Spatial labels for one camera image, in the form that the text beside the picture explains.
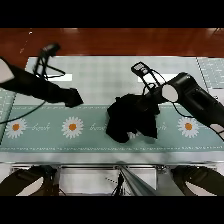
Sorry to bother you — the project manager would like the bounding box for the black garment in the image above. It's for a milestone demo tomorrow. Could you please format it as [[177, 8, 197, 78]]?
[[105, 93, 161, 144]]

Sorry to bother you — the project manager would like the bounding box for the black cable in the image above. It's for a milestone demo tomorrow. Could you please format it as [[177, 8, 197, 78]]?
[[0, 100, 47, 125], [170, 102, 195, 120], [110, 172, 126, 197]]

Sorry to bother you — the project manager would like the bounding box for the silver frame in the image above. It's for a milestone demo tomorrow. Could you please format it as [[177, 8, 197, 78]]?
[[0, 161, 224, 197]]

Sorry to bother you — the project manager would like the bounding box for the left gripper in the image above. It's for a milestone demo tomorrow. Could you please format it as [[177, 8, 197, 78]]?
[[61, 87, 85, 109]]

